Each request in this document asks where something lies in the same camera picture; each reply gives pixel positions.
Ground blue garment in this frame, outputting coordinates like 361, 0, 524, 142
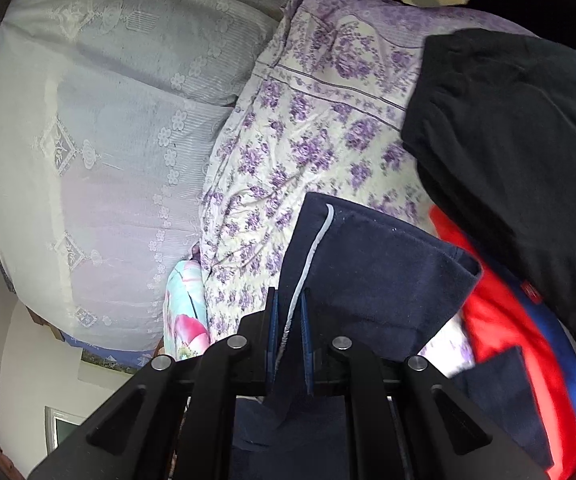
518, 285, 576, 441

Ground purple floral bedsheet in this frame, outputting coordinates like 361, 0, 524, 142
200, 0, 539, 381

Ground red garment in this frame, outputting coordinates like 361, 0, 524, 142
428, 205, 576, 480

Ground white framed window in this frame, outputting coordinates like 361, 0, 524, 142
44, 406, 89, 453

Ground white lace cloth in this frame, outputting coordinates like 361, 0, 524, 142
0, 0, 319, 353

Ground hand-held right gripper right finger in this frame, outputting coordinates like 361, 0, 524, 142
300, 290, 550, 480

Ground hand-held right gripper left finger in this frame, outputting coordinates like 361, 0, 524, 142
28, 287, 280, 480

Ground navy blue pants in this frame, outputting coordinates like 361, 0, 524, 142
228, 192, 555, 480

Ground colourful floral folded blanket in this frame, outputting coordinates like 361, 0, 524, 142
163, 255, 211, 361

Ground black garment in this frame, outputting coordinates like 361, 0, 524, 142
402, 27, 576, 376

